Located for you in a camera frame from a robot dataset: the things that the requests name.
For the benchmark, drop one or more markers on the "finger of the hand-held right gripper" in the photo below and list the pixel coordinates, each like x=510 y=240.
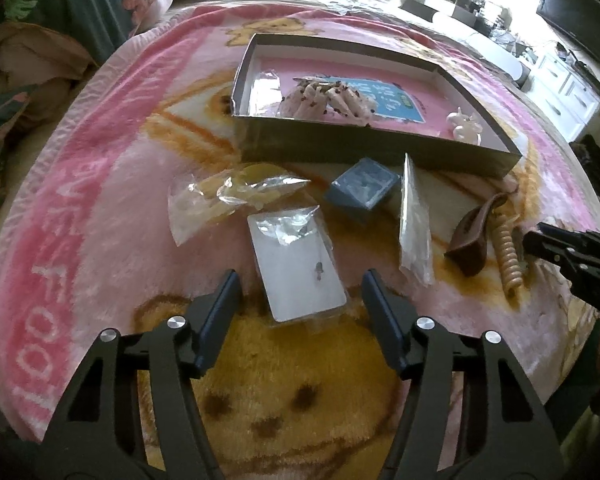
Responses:
x=587 y=244
x=570 y=267

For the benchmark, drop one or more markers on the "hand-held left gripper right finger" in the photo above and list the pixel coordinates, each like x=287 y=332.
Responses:
x=386 y=322

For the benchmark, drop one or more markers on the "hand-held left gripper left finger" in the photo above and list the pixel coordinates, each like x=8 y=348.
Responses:
x=214 y=322

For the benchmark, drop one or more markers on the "beige hair claw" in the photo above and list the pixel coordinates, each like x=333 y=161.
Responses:
x=507 y=262

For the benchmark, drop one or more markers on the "white earring card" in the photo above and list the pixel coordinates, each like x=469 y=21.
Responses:
x=295 y=280

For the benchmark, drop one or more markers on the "brown hair claw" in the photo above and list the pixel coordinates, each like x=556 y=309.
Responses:
x=472 y=240

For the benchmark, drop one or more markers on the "small blue jewelry box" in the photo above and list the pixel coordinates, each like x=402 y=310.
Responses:
x=362 y=186

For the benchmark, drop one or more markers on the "shallow cardboard box tray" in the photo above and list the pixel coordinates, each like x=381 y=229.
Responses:
x=330 y=141

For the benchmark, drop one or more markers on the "dark cloth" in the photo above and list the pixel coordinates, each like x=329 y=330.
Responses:
x=597 y=170

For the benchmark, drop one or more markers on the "flat clear plastic bag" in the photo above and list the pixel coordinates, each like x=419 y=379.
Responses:
x=414 y=230

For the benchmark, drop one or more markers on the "yellow accessory in plastic bag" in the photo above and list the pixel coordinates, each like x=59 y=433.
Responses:
x=240 y=185

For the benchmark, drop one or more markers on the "white dresser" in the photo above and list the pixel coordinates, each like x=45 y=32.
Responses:
x=560 y=90

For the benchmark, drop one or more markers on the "pink bear print blanket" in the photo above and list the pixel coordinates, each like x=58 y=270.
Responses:
x=105 y=210

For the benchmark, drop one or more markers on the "white pearly hair clip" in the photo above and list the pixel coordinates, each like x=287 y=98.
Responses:
x=464 y=127

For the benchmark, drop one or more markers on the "blue printed card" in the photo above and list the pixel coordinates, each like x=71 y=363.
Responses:
x=401 y=104

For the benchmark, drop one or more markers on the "black flat television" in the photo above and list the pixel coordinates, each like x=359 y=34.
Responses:
x=580 y=15

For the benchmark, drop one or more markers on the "bundle of white hair clips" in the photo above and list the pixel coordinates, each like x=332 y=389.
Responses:
x=325 y=101

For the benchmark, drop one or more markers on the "white bed footboard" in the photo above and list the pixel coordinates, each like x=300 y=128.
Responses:
x=480 y=37

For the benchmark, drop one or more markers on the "small clear plastic bag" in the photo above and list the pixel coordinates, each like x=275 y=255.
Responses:
x=265 y=91

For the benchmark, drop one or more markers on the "dark floral quilt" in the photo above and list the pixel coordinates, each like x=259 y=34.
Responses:
x=80 y=5

